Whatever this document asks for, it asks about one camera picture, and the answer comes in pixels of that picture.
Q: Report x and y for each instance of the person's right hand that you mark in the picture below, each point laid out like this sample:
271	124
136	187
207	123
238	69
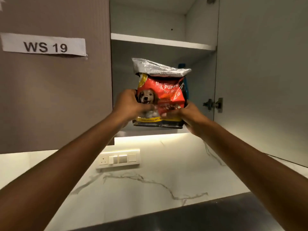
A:
190	116

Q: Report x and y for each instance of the person's left hand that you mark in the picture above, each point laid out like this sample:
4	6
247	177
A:
127	104

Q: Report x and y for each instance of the person's right thumb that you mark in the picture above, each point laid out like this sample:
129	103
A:
172	113

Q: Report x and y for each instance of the person's left thumb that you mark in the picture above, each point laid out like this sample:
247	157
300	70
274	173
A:
145	107

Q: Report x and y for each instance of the red dog food bag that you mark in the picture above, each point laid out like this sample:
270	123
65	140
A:
160	93

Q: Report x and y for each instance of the person's right forearm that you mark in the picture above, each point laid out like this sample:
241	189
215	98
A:
259	175

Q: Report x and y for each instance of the person's left forearm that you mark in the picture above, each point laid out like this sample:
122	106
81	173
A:
60	173

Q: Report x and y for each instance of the metal cabinet hinge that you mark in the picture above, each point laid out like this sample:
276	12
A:
213	104

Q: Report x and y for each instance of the white cabinet shelf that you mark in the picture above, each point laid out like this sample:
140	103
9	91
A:
162	41

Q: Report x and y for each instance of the grey cabinet door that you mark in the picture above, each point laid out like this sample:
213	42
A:
53	76

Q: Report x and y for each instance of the open white cabinet door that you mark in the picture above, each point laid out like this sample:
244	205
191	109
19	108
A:
262	69

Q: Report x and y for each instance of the white paper label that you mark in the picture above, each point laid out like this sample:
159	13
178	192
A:
43	44

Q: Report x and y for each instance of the white wall switch panel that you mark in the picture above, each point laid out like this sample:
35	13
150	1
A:
118	159

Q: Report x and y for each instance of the white wall cabinet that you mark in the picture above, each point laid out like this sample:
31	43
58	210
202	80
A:
166	31

